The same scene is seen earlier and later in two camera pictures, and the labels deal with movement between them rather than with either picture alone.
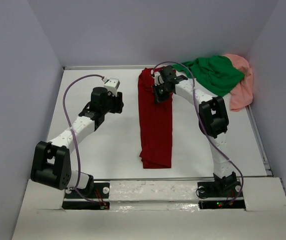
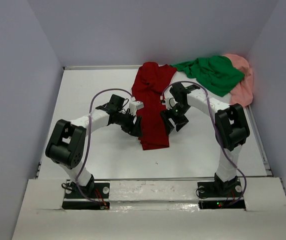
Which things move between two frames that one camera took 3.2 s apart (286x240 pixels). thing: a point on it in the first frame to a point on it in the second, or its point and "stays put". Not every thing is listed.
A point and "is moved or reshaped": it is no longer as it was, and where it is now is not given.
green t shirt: x=218 y=74 stays put
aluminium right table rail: x=268 y=171 stays put
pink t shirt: x=241 y=96 stays put
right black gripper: x=158 y=98 to x=180 y=123
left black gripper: x=117 y=101 to x=136 y=131
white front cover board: x=158 y=209 stays put
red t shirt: x=156 y=121 is moved or reshaped
